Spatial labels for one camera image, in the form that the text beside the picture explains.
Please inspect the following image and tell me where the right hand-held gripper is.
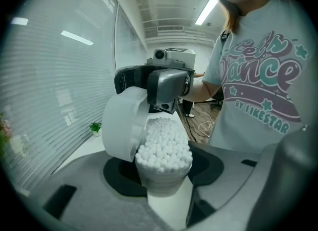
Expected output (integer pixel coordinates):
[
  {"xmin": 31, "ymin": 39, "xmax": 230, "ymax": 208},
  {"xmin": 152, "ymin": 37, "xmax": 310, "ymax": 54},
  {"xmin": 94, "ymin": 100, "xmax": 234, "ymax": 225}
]
[{"xmin": 113, "ymin": 47, "xmax": 196, "ymax": 115}]

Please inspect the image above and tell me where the white floor cable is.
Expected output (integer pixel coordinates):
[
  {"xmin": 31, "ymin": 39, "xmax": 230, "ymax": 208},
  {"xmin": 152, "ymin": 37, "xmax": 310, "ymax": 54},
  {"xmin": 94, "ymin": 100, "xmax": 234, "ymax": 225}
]
[{"xmin": 198, "ymin": 120, "xmax": 215, "ymax": 132}]

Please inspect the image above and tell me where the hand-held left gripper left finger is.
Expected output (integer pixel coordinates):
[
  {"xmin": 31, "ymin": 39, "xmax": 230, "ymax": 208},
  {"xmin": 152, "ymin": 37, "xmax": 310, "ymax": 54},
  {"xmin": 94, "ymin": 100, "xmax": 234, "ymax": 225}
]
[{"xmin": 28, "ymin": 150, "xmax": 175, "ymax": 231}]

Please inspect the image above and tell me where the black floor cable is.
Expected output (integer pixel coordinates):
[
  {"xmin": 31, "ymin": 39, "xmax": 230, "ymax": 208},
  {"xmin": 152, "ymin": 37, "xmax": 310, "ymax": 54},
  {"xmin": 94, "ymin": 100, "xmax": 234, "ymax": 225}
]
[{"xmin": 183, "ymin": 117, "xmax": 207, "ymax": 139}]

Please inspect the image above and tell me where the ceiling light bar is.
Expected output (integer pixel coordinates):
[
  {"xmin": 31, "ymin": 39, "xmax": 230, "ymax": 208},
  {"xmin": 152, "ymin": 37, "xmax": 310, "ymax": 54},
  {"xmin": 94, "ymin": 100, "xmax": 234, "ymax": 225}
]
[{"xmin": 194, "ymin": 0, "xmax": 220, "ymax": 26}]

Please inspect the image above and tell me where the black office chair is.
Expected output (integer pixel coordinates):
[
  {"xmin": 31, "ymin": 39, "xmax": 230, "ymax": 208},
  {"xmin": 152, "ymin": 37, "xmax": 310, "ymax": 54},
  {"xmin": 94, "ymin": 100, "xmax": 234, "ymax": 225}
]
[{"xmin": 210, "ymin": 87, "xmax": 225, "ymax": 111}]

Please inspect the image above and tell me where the cotton swab container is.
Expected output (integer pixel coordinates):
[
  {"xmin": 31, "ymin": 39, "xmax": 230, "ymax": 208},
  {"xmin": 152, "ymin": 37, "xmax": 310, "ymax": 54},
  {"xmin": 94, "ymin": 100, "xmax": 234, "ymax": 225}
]
[{"xmin": 101, "ymin": 87, "xmax": 194, "ymax": 199}]

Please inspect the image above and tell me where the small potted plant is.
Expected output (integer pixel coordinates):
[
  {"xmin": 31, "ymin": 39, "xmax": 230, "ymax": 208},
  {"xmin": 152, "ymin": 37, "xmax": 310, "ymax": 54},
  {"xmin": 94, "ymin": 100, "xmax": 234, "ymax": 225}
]
[{"xmin": 88, "ymin": 121, "xmax": 103, "ymax": 137}]

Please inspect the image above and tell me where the person's light blue printed t-shirt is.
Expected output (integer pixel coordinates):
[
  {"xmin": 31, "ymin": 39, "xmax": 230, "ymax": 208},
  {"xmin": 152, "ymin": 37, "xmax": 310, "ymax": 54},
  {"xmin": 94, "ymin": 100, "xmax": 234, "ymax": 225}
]
[{"xmin": 202, "ymin": 0, "xmax": 318, "ymax": 153}]

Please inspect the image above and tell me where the person's right forearm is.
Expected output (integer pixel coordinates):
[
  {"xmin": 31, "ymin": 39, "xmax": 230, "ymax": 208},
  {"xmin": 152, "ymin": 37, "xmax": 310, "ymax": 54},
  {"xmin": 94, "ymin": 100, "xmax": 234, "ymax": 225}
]
[{"xmin": 178, "ymin": 75, "xmax": 224, "ymax": 103}]

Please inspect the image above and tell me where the black shoulder strap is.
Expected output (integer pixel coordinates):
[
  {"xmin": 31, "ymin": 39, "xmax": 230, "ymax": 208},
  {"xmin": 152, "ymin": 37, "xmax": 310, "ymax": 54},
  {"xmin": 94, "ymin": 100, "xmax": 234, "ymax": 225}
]
[{"xmin": 219, "ymin": 29, "xmax": 231, "ymax": 45}]

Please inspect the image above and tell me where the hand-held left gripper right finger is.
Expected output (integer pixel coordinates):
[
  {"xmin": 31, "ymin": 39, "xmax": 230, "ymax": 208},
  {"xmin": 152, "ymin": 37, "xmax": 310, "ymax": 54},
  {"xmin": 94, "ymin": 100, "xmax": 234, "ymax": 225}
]
[{"xmin": 185, "ymin": 141, "xmax": 260, "ymax": 228}]

